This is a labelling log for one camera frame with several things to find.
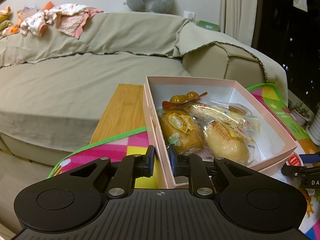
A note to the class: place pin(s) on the long bread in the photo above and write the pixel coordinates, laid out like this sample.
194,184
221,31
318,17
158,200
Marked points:
231,142

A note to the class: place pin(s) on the round bun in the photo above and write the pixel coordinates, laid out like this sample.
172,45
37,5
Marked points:
179,129

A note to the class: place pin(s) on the orange round candies packet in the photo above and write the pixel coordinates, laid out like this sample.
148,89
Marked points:
181,101

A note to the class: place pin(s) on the wooden side table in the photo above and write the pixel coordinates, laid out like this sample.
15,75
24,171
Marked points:
123,113

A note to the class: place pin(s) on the pink baby clothes pile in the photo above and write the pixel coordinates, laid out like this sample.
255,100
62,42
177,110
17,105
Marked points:
67,18

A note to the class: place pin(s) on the potted plant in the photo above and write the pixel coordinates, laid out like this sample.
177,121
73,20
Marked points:
300,112

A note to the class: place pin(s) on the green digital clock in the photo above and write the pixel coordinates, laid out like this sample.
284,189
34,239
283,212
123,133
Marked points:
208,25

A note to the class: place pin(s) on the white wall socket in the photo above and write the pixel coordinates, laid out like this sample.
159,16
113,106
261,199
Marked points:
189,15

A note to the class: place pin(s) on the pink cardboard box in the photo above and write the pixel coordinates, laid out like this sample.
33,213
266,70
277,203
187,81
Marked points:
275,145

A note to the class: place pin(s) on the small jelly cup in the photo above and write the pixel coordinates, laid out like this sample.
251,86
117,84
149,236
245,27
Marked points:
240,109

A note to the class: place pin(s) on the yellow stuffed toy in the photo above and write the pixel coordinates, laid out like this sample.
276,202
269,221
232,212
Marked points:
6,24

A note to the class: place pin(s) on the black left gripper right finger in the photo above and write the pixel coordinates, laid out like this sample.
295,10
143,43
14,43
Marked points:
195,169

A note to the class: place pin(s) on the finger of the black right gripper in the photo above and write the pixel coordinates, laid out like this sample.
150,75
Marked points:
294,171
310,158

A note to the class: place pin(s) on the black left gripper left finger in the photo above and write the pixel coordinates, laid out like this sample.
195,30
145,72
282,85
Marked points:
124,173

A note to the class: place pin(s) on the cream curtain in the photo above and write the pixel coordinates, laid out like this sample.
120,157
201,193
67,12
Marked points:
237,19

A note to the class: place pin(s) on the beige covered sofa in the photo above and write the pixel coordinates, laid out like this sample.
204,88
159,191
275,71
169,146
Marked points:
55,88

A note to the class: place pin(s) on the sesame roll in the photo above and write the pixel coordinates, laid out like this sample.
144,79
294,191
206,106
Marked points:
211,113

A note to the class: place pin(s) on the red round lollipop snack packet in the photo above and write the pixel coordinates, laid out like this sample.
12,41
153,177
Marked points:
294,160

